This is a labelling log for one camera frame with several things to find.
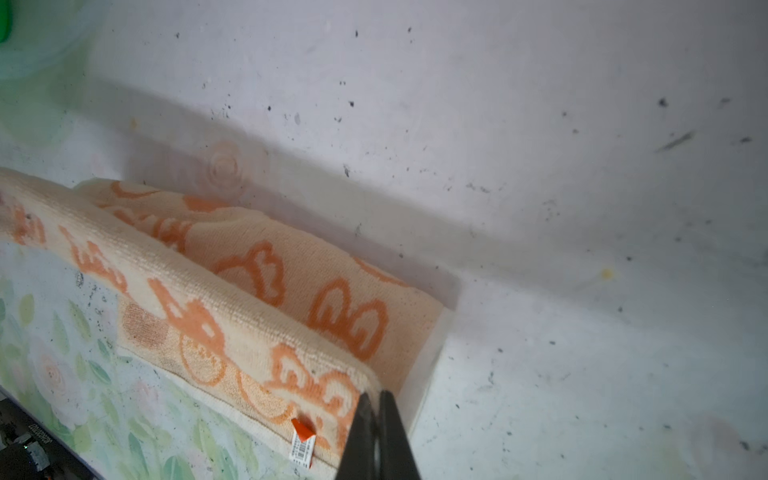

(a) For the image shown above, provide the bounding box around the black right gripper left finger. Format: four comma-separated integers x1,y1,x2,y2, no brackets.
335,393,378,480

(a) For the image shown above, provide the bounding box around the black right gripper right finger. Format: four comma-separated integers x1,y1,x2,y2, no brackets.
377,391,421,480

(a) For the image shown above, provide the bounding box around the orange bunny towel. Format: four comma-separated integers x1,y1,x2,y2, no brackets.
1,169,451,471

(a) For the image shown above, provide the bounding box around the green plastic basket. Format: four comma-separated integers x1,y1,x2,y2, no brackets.
0,0,12,42

